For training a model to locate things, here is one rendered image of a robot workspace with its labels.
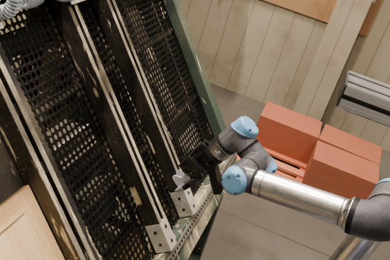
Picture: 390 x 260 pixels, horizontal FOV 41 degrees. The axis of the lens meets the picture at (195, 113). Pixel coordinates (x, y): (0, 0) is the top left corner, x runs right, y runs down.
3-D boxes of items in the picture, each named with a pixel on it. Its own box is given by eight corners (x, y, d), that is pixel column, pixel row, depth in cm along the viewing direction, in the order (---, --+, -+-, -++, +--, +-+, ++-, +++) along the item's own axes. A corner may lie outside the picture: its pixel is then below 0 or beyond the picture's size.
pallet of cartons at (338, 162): (365, 181, 491) (385, 145, 473) (364, 229, 422) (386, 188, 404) (249, 135, 510) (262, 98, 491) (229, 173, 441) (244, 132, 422)
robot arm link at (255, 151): (251, 191, 155) (227, 161, 156) (266, 177, 164) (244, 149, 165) (269, 178, 150) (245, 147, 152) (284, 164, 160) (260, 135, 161)
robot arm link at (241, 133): (256, 139, 154) (237, 116, 155) (230, 159, 159) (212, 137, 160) (264, 132, 161) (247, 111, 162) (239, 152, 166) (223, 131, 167)
